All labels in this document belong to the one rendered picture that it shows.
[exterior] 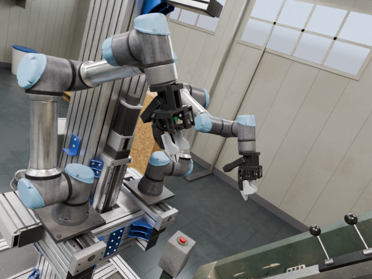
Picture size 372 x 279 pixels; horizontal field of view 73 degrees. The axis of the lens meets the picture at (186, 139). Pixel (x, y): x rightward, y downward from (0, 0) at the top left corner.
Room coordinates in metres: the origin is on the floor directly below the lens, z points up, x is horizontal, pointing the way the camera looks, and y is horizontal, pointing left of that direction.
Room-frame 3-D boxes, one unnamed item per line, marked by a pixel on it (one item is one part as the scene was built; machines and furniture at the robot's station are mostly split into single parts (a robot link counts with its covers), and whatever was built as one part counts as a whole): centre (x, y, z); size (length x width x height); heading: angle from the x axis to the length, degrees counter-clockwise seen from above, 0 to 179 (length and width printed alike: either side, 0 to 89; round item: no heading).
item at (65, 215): (0.89, 0.35, 1.09); 0.15 x 0.15 x 0.10
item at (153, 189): (1.31, 0.10, 1.09); 0.15 x 0.15 x 0.10
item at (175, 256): (1.11, -0.17, 0.84); 0.12 x 0.12 x 0.18; 69
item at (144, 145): (2.99, 0.38, 0.63); 0.50 x 0.42 x 1.25; 150
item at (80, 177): (0.88, 0.36, 1.20); 0.13 x 0.12 x 0.14; 150
